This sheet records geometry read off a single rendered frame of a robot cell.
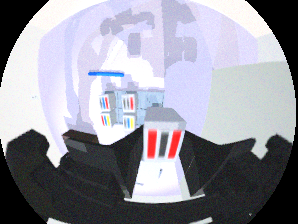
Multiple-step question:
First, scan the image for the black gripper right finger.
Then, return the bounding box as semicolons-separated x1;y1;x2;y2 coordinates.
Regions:
178;131;257;197

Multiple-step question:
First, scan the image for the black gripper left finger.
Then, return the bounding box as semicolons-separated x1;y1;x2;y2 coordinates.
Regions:
65;125;144;200

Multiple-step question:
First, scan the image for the blue rod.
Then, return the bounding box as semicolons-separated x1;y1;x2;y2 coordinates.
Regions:
88;72;124;77

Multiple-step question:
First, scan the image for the white flat panel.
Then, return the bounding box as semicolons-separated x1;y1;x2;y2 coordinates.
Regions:
201;60;297;159

